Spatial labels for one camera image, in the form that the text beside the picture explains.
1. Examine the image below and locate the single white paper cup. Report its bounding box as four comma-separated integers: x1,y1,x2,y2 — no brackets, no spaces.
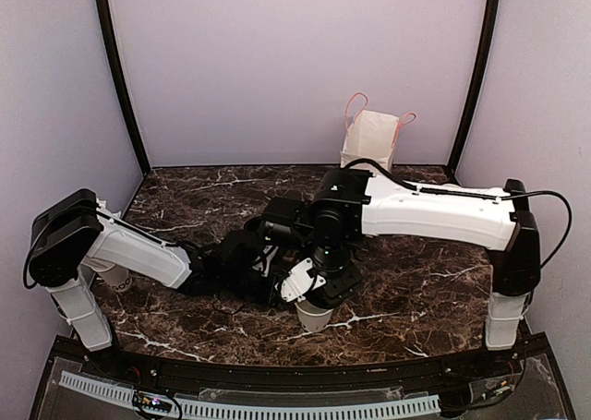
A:
295,300,333,333

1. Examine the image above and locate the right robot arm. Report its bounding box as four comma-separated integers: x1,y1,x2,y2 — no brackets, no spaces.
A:
308,158,563,378

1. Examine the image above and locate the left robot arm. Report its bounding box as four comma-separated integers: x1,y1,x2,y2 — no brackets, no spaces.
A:
23,188,278,379

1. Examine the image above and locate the white paper takeout bag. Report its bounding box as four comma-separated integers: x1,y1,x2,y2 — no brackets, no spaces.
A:
340,92,416,173

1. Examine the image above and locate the cup holding wrapped straws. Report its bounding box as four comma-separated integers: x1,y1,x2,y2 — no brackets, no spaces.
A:
98,265,132,293

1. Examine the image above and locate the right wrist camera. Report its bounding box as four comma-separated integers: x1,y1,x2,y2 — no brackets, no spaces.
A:
276,258,326,303

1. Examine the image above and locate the white slotted cable duct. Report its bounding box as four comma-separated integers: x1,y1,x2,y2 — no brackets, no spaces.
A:
58,371,440,419

